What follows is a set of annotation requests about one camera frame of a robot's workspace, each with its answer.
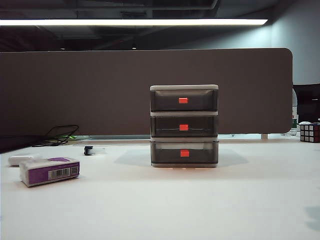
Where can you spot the smoky drawer with wavy line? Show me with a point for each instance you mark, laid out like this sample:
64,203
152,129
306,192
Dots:
165,127

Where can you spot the purple white napkin pack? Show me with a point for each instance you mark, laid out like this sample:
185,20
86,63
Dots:
45,172

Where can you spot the smoky drawer under cabinet lid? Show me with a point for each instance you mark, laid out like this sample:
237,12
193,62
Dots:
165,102

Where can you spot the smoky drawer at cabinet base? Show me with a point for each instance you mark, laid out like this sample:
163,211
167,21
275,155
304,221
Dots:
165,155

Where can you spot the small black clip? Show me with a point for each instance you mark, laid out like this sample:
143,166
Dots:
87,150

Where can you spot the brown desk partition panel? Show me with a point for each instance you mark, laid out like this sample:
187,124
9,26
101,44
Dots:
75,87

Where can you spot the long ceiling light strip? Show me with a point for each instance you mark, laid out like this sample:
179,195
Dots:
125,22

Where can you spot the clear plastic bottle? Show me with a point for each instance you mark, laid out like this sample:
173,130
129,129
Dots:
295,110

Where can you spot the white oblong plastic case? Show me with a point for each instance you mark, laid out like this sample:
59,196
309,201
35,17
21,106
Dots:
17,160

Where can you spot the black monitor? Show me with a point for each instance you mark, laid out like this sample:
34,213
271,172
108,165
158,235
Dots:
307,100

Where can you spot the black rubik's cube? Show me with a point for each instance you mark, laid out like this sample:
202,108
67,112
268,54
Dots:
310,132

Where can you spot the white mini drawer cabinet frame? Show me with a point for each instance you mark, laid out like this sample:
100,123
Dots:
183,87

